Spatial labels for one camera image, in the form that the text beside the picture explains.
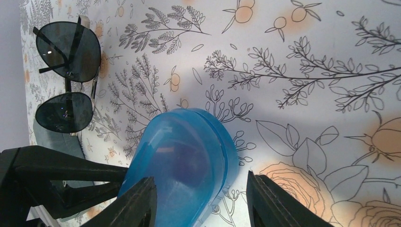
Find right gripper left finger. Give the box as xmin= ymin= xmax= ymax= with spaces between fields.
xmin=83 ymin=176 xmax=157 ymax=227

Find black sunglasses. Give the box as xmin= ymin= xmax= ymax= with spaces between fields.
xmin=33 ymin=15 xmax=102 ymax=133

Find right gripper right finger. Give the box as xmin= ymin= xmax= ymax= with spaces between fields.
xmin=246 ymin=171 xmax=331 ymax=227

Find blue translucent glasses case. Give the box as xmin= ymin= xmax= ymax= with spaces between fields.
xmin=119 ymin=108 xmax=239 ymax=227

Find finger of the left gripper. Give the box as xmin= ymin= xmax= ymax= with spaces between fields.
xmin=0 ymin=145 xmax=128 ymax=227
xmin=47 ymin=182 xmax=122 ymax=219

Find floral table mat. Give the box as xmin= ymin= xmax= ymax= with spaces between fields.
xmin=19 ymin=0 xmax=401 ymax=227

